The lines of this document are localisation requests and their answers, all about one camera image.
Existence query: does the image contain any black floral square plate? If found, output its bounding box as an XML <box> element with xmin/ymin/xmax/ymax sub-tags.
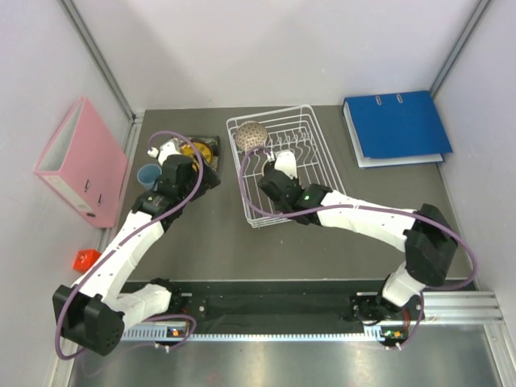
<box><xmin>178</xmin><ymin>136</ymin><xmax>220</xmax><ymax>172</ymax></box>

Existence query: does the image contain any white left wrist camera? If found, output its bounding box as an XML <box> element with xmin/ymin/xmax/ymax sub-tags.
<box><xmin>147</xmin><ymin>138</ymin><xmax>181</xmax><ymax>165</ymax></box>

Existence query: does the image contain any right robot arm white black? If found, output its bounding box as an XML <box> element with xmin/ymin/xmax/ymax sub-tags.
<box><xmin>258</xmin><ymin>162</ymin><xmax>457</xmax><ymax>320</ymax></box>

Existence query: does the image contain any beige patterned bowl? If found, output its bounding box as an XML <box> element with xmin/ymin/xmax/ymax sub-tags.
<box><xmin>235</xmin><ymin>121</ymin><xmax>268</xmax><ymax>152</ymax></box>

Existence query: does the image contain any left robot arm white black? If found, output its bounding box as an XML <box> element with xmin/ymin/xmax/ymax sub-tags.
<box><xmin>52</xmin><ymin>154</ymin><xmax>220</xmax><ymax>356</ymax></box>

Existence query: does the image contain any red box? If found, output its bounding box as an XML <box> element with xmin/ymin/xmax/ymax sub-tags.
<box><xmin>73</xmin><ymin>249</ymin><xmax>101</xmax><ymax>273</ymax></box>

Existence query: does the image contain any black orange patterned mug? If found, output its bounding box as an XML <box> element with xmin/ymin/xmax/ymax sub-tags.
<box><xmin>262</xmin><ymin>161</ymin><xmax>275</xmax><ymax>176</ymax></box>

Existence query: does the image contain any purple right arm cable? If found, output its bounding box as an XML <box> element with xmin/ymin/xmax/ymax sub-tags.
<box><xmin>239</xmin><ymin>147</ymin><xmax>479</xmax><ymax>350</ymax></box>

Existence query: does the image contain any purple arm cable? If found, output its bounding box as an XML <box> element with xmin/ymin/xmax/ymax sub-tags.
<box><xmin>54</xmin><ymin>131</ymin><xmax>207</xmax><ymax>362</ymax></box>
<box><xmin>239</xmin><ymin>147</ymin><xmax>479</xmax><ymax>350</ymax></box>

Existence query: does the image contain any pink ring binder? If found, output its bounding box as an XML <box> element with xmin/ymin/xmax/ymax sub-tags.
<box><xmin>35</xmin><ymin>97</ymin><xmax>128</xmax><ymax>228</ymax></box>

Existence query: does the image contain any grey slotted cable duct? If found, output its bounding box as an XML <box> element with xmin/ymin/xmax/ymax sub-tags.
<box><xmin>121</xmin><ymin>324</ymin><xmax>404</xmax><ymax>343</ymax></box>

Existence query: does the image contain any light blue plastic cup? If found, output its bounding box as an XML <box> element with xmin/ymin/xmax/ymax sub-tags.
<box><xmin>136</xmin><ymin>164</ymin><xmax>162</xmax><ymax>190</ymax></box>

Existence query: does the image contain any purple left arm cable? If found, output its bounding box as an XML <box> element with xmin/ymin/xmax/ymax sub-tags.
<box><xmin>54</xmin><ymin>131</ymin><xmax>207</xmax><ymax>362</ymax></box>

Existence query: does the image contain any aluminium frame rail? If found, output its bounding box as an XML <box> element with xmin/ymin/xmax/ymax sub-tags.
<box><xmin>422</xmin><ymin>291</ymin><xmax>503</xmax><ymax>325</ymax></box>

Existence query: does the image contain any white wire dish rack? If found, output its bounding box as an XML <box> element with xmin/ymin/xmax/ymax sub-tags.
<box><xmin>226</xmin><ymin>105</ymin><xmax>345</xmax><ymax>228</ymax></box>

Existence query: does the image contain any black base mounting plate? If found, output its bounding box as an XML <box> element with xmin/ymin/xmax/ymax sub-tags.
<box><xmin>120</xmin><ymin>280</ymin><xmax>424</xmax><ymax>323</ymax></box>

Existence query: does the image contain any blue ring binder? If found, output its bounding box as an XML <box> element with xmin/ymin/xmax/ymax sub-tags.
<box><xmin>343</xmin><ymin>90</ymin><xmax>452</xmax><ymax>169</ymax></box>

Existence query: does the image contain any yellow round plate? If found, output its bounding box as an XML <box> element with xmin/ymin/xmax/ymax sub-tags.
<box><xmin>180</xmin><ymin>140</ymin><xmax>214</xmax><ymax>165</ymax></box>

